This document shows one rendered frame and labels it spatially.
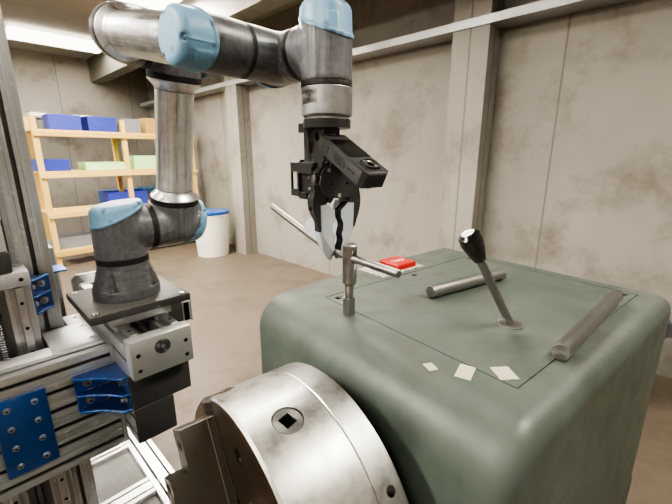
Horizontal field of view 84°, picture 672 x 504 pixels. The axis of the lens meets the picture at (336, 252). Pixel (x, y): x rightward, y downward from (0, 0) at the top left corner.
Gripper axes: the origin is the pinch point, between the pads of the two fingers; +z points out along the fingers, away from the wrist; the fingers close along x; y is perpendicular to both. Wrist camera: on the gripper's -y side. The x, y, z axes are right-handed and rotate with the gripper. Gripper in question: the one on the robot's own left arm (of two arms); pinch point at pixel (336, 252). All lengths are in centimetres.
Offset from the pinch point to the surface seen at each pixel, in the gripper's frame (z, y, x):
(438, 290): 8.1, -8.0, -16.6
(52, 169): 3, 584, 10
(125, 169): 5, 594, -77
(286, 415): 12.1, -14.7, 18.7
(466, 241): -3.9, -18.2, -7.3
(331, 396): 11.8, -15.5, 13.2
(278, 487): 13.8, -20.5, 23.1
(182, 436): 15.2, -6.9, 27.4
